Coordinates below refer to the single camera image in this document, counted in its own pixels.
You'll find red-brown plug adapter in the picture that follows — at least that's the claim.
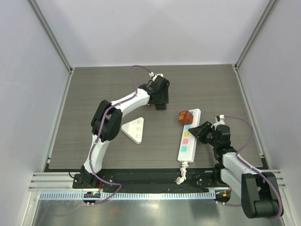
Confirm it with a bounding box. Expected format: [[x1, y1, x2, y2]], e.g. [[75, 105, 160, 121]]
[[178, 110, 194, 125]]

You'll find white power strip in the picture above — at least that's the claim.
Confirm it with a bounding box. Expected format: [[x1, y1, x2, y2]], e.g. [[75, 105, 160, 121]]
[[177, 108, 201, 163]]

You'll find white triangular socket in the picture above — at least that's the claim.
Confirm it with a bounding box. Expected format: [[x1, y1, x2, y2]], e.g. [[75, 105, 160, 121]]
[[121, 117, 144, 145]]

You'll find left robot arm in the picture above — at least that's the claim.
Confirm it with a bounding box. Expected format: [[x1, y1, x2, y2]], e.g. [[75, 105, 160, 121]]
[[80, 74, 170, 188]]

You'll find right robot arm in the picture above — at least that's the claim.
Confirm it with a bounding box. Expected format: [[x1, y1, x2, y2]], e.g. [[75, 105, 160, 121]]
[[188, 121, 284, 219]]

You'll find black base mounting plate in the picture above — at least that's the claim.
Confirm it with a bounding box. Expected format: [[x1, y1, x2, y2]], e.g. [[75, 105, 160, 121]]
[[72, 168, 229, 194]]

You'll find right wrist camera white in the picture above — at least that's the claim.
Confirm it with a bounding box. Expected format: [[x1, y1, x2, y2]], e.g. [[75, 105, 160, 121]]
[[213, 114, 225, 128]]

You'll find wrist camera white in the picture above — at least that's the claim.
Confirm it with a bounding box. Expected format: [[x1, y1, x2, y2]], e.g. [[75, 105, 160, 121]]
[[213, 114, 225, 128], [149, 72, 164, 81]]

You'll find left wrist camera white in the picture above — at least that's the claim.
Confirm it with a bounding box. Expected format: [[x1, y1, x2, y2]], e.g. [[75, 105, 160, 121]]
[[149, 72, 164, 81]]

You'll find white coiled power cord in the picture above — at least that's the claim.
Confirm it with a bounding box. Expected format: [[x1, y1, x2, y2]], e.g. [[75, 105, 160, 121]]
[[174, 161, 189, 185]]

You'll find white slotted cable duct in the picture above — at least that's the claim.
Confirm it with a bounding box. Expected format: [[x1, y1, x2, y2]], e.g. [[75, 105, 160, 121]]
[[40, 191, 216, 201]]

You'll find right aluminium frame post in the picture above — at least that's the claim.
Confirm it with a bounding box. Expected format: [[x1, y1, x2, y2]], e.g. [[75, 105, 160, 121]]
[[234, 0, 280, 71]]

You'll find aluminium frame post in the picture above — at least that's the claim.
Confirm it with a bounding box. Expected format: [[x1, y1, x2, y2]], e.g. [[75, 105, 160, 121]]
[[27, 0, 74, 74], [234, 0, 280, 71]]

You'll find left aluminium frame post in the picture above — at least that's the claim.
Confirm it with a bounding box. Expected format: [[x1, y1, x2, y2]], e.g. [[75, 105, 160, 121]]
[[27, 0, 74, 74]]

